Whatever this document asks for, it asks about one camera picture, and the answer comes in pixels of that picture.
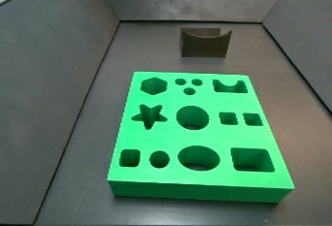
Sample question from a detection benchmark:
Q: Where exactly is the green foam shape board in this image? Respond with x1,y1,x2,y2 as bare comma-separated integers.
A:
107,72,294,203

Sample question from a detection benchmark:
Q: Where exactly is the black curved holder stand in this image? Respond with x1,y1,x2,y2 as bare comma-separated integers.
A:
180,28,231,57

